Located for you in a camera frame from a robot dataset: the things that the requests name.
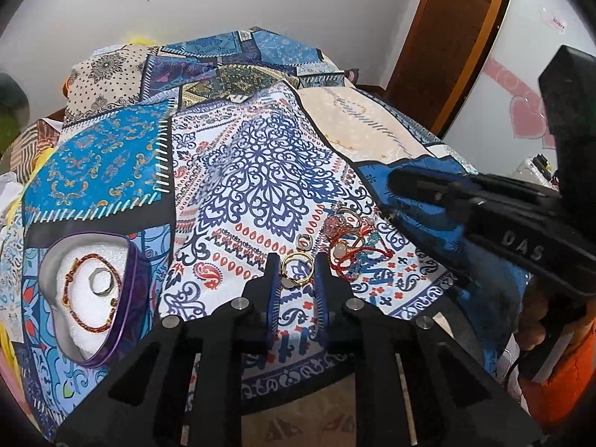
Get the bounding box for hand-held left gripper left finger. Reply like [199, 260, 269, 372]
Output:
[56, 252, 285, 447]

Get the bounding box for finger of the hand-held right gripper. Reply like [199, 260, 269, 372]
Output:
[389, 167, 480, 203]
[386, 191, 472, 234]

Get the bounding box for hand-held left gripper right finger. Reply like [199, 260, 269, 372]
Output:
[315, 254, 543, 447]

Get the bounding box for gold ring with white stone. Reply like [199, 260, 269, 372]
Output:
[280, 251, 314, 286]

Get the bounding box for purple heart-shaped tin box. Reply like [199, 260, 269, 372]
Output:
[38, 232, 150, 368]

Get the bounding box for person's right forearm orange sleeve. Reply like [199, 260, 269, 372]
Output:
[516, 319, 596, 435]

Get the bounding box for person's right hand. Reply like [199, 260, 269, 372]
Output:
[518, 284, 565, 354]

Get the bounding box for white appliance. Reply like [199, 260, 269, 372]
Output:
[511, 153, 559, 186]

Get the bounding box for blue patchwork printed blanket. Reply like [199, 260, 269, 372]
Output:
[0, 28, 536, 443]

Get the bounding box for brown wooden door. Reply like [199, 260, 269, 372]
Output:
[384, 0, 513, 137]

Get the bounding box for white cloth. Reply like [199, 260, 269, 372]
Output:
[0, 172, 25, 226]

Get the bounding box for brown striped cushion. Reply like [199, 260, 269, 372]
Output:
[9, 118, 62, 174]

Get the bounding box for teal beaded bracelet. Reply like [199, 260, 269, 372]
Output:
[358, 226, 396, 262]

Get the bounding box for pink beaded bracelet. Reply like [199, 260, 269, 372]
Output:
[323, 214, 360, 244]

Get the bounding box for pink heart wall stickers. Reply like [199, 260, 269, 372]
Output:
[483, 56, 556, 141]

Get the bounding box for small pink wall sticker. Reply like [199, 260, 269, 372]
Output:
[548, 8, 570, 34]

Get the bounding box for red and gold braided bracelet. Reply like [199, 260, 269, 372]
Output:
[63, 254, 124, 335]

